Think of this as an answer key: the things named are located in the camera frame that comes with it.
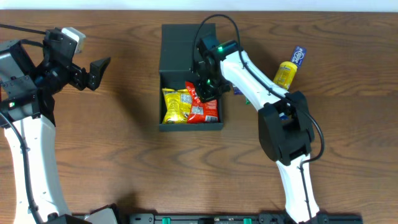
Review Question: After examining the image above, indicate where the red snack bag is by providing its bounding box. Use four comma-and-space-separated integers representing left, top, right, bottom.
185, 82, 219, 124

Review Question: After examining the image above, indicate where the yellow snack bag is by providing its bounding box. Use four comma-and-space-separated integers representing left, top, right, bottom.
162, 88, 192, 124

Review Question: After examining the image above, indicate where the black box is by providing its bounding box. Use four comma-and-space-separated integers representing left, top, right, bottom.
159, 24, 223, 132

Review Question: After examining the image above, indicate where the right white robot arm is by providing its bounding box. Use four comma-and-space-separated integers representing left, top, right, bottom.
192, 34, 319, 223

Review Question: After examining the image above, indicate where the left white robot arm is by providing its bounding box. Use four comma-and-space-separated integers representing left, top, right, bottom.
1, 27, 121, 224

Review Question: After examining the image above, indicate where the dark purple chocolate bar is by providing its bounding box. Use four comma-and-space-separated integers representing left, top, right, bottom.
233, 85, 243, 95

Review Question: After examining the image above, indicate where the yellow plastic jar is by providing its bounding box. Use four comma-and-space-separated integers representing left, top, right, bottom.
273, 61, 298, 90

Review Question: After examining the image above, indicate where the blue gum packet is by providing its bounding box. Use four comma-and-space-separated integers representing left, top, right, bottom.
290, 46, 307, 68

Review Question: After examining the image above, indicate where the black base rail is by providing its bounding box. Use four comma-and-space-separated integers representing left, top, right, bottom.
83, 213, 363, 224

